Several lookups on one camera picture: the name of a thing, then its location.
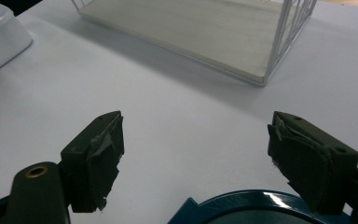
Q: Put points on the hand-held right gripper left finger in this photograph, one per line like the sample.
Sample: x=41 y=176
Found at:
x=98 y=161

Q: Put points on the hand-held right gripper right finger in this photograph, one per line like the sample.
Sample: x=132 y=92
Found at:
x=307 y=168

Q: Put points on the white plastic box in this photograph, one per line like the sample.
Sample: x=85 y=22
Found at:
x=0 y=46

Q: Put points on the teal round dish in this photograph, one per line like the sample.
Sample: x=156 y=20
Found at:
x=245 y=205

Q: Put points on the clear plastic container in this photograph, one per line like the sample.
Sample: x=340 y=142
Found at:
x=199 y=34

